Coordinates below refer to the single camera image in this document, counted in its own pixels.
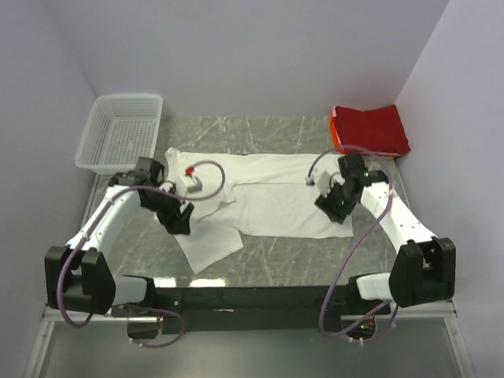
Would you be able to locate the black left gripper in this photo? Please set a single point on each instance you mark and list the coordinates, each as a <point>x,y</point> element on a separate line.
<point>176,221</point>

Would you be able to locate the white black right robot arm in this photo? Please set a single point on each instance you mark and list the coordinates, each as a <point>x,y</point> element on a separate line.
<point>425,264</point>

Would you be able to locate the white plastic basket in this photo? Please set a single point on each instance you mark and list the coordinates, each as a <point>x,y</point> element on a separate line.
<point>120,129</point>

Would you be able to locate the aluminium rail frame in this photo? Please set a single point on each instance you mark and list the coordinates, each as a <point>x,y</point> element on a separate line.
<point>422,342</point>

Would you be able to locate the folded red t shirt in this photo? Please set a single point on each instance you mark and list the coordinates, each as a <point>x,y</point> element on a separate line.
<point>372,128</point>

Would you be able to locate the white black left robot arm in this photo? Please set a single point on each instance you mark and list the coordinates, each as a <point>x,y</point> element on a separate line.
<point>78,277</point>

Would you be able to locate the white t shirt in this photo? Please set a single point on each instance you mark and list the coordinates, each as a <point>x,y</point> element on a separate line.
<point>254,194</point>

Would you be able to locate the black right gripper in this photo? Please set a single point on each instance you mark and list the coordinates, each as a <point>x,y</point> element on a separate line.
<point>327,205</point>

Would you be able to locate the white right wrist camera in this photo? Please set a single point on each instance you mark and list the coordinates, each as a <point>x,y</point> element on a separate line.
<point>323,181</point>

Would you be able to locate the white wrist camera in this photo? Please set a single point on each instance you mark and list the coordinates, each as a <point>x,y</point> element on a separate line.
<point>323,181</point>
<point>187,183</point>

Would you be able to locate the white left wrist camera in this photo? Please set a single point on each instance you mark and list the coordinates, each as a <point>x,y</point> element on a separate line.
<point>187,183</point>

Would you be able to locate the black base crossbar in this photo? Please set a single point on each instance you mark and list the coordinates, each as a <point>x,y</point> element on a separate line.
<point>211,309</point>

